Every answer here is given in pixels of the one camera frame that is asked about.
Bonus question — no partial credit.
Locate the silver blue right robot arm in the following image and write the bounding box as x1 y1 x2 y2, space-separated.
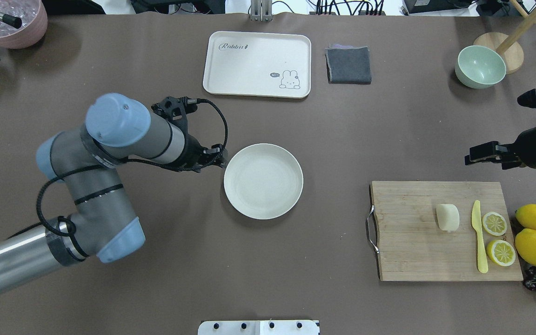
464 127 536 170

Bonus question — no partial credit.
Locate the white steamed bun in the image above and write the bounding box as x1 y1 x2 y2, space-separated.
435 204 460 232

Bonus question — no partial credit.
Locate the cream rabbit tray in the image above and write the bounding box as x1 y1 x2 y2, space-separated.
202 31 311 98

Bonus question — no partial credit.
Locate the wooden cup stand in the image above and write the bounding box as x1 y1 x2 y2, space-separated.
474 0 536 74

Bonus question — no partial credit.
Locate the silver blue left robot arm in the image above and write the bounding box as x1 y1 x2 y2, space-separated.
0 93 228 294

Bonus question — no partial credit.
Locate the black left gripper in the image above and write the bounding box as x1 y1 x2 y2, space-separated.
181 135 228 173

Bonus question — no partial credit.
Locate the left gripper camera mount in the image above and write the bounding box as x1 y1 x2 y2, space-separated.
151 97 200 133

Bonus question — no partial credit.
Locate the grey folded cloth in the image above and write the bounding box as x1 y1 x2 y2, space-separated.
325 44 372 85

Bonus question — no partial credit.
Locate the lemon half slice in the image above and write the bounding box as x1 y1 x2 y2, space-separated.
482 212 509 237
486 239 517 267

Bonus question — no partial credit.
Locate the pink bowl with ice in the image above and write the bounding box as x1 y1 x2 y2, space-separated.
0 0 47 49

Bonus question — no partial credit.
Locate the wooden cutting board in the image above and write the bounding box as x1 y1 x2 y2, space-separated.
370 181 523 281

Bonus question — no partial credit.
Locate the yellow plastic knife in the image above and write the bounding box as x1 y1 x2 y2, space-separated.
471 200 489 274

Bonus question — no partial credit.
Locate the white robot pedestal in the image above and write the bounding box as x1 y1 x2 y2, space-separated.
197 319 321 335

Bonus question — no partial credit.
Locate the mint green bowl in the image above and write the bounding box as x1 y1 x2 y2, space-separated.
455 45 508 89

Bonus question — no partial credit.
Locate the cream round plate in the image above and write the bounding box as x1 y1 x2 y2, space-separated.
223 143 304 220

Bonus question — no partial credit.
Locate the aluminium frame post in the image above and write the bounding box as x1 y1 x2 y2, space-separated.
249 0 274 22

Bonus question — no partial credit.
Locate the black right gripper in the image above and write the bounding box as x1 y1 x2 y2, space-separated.
464 127 536 170

